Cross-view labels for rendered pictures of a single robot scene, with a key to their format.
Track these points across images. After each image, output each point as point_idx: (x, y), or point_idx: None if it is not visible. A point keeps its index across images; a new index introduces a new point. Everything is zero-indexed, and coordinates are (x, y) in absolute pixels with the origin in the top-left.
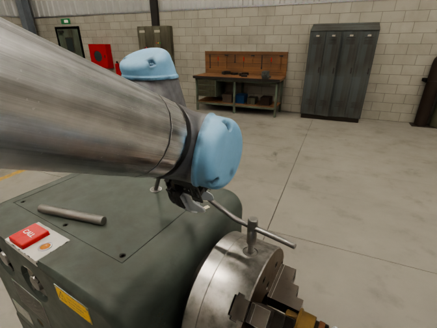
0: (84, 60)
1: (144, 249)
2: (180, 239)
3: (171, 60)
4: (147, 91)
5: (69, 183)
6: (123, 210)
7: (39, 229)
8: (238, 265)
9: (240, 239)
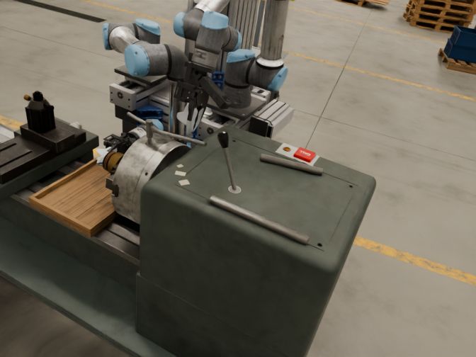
0: None
1: None
2: (199, 146)
3: (203, 14)
4: (200, 1)
5: (335, 206)
6: (253, 169)
7: (301, 154)
8: (160, 138)
9: (154, 151)
